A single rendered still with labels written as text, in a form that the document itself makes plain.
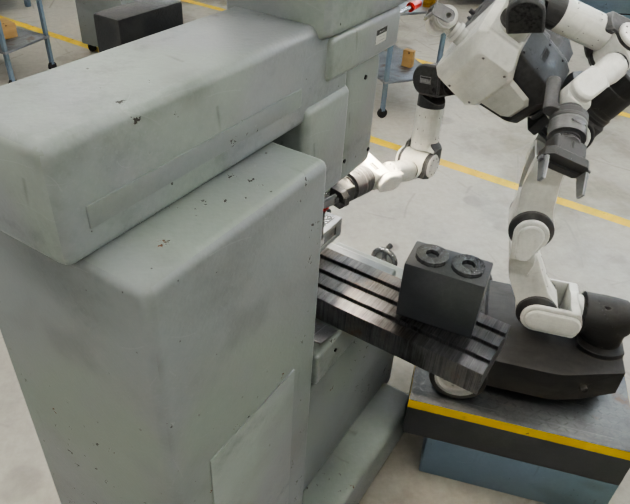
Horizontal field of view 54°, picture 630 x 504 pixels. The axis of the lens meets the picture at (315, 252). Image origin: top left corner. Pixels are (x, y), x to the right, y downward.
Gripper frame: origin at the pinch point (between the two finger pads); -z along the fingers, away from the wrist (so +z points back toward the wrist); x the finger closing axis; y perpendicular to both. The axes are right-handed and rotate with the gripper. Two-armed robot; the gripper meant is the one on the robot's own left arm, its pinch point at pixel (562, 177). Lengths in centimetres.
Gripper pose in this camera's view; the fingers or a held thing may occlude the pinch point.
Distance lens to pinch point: 154.1
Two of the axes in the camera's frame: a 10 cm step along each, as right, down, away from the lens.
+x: -9.2, -3.5, -1.8
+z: 2.5, -8.8, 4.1
